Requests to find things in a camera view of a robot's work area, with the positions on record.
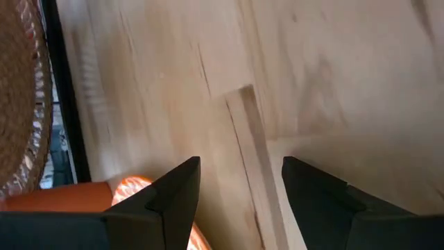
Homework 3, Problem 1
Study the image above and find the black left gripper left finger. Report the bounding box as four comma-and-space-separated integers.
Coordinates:
0, 156, 201, 250

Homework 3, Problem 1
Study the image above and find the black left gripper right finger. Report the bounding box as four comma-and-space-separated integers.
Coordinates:
281, 156, 444, 250

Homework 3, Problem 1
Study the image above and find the orange patterned plate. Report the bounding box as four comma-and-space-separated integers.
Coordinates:
110, 175, 213, 250

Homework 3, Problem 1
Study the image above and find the orange plastic cup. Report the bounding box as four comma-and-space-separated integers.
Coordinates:
0, 181, 114, 213

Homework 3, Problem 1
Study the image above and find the round woven straw placemat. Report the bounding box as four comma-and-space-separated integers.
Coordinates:
0, 0, 53, 201

